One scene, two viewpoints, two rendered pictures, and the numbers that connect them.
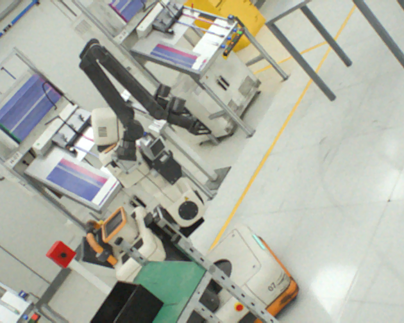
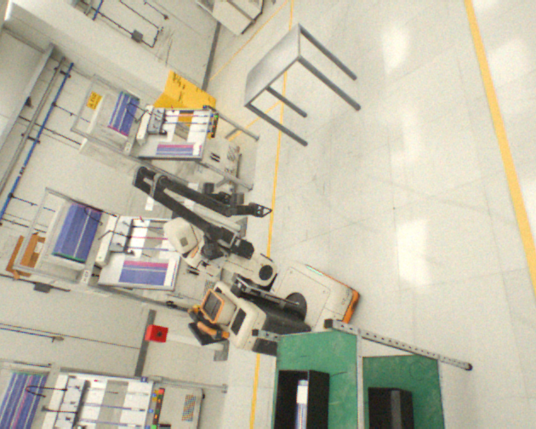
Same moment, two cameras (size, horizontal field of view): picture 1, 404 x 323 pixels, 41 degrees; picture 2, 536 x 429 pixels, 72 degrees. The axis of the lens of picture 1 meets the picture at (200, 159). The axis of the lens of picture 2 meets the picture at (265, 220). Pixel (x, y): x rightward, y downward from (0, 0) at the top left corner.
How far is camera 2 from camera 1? 0.70 m
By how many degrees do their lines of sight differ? 14
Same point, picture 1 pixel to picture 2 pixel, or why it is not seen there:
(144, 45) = (147, 149)
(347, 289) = (396, 282)
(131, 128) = (212, 231)
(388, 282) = (427, 268)
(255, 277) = (329, 300)
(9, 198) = (82, 301)
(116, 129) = (194, 235)
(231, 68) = (216, 144)
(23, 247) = (108, 332)
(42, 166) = (111, 273)
